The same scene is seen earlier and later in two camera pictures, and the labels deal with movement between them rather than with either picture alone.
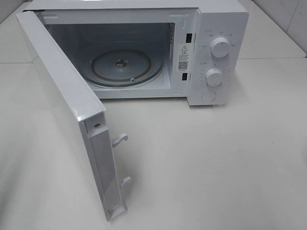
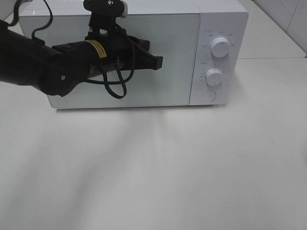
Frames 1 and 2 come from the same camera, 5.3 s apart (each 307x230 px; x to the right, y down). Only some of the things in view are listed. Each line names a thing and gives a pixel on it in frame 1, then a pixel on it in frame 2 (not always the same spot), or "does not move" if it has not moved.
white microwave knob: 214,77 does not move
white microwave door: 81,109 -> 173,37
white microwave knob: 220,47 does not move
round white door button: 208,96 does not move
